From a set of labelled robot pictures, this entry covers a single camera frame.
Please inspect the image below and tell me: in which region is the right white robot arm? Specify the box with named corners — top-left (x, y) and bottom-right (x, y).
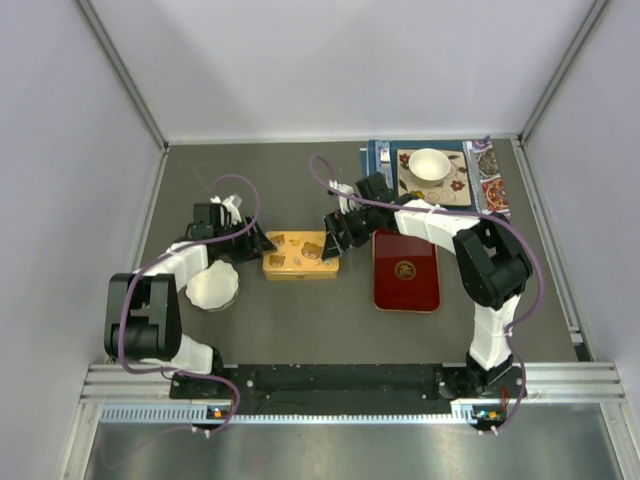
top-left (322, 173), bottom-right (534, 396)

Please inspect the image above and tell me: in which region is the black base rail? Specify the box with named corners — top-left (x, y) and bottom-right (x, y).
top-left (169, 362), bottom-right (526, 416)

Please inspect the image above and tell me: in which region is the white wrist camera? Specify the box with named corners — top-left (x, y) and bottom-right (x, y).
top-left (210, 194), bottom-right (244, 227)
top-left (328, 180), bottom-right (360, 214)

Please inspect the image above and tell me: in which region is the white bowl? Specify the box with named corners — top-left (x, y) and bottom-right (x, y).
top-left (408, 148), bottom-right (451, 182)

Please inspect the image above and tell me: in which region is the patterned colourful cloth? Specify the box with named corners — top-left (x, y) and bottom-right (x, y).
top-left (463, 136), bottom-right (511, 219)

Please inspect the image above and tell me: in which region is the gold cookie tin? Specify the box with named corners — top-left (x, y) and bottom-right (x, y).
top-left (263, 265), bottom-right (339, 281)

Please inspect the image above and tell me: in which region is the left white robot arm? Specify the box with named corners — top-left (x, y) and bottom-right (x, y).
top-left (104, 195), bottom-right (276, 397)

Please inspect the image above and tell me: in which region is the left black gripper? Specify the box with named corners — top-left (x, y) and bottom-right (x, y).
top-left (214, 214), bottom-right (276, 264)

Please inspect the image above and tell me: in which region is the white scalloped dish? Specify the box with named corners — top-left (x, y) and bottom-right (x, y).
top-left (186, 260), bottom-right (240, 311)

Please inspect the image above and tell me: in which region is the silver tin lid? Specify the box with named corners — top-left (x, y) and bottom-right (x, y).
top-left (263, 231), bottom-right (339, 269)

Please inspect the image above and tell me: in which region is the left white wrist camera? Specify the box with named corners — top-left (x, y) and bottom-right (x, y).
top-left (210, 194), bottom-right (244, 227)

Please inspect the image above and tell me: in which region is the left aluminium frame post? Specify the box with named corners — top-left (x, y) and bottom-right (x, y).
top-left (72, 0), bottom-right (169, 152)

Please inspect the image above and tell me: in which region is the blue cloth napkin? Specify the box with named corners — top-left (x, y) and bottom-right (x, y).
top-left (360, 140), bottom-right (478, 211)

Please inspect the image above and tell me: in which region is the aluminium frame post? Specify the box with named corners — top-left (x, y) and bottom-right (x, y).
top-left (72, 0), bottom-right (169, 152)
top-left (517, 0), bottom-right (610, 145)

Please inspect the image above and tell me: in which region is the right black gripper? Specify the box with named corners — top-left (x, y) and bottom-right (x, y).
top-left (322, 206), bottom-right (379, 261)

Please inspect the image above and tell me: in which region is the red lacquer tray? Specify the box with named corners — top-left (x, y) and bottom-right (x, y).
top-left (372, 230), bottom-right (441, 314)

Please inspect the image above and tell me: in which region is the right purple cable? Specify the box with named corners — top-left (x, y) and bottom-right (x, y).
top-left (309, 155), bottom-right (546, 434)

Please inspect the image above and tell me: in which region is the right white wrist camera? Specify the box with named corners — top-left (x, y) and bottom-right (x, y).
top-left (328, 180), bottom-right (360, 214)

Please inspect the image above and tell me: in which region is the right aluminium frame post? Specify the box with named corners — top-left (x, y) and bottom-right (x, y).
top-left (517, 0), bottom-right (610, 145)

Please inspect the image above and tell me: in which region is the silver fork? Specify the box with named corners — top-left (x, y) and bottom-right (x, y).
top-left (379, 147), bottom-right (393, 189)

